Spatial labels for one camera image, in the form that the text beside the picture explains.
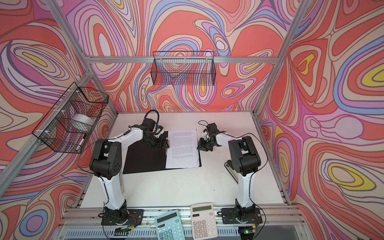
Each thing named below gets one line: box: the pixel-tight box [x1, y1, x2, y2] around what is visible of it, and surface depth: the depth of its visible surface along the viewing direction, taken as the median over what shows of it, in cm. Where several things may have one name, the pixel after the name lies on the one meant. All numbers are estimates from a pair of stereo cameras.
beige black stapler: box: [224, 159, 239, 185], surface depth 88 cm
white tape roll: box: [71, 113, 95, 126], surface depth 75 cm
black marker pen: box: [75, 134, 87, 152], surface depth 73 cm
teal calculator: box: [154, 209, 186, 240], surface depth 70 cm
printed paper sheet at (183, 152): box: [165, 128, 200, 169], surface depth 100 cm
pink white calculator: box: [190, 203, 218, 240], surface depth 72 cm
